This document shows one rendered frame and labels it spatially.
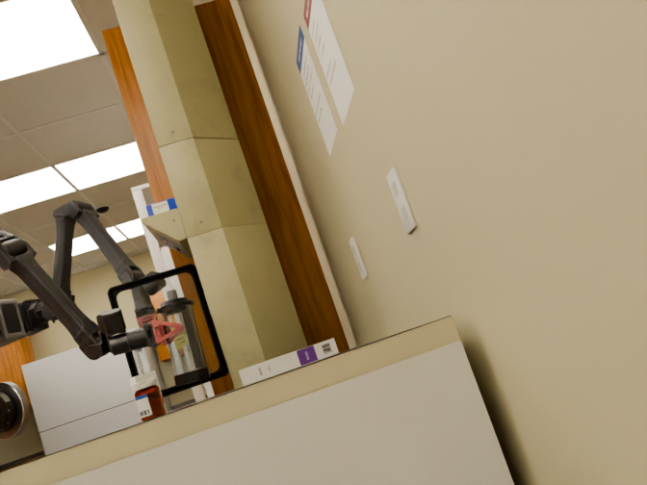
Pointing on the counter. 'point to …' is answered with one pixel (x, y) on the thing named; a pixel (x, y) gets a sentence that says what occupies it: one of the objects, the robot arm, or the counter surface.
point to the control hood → (168, 228)
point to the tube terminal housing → (232, 252)
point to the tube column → (174, 70)
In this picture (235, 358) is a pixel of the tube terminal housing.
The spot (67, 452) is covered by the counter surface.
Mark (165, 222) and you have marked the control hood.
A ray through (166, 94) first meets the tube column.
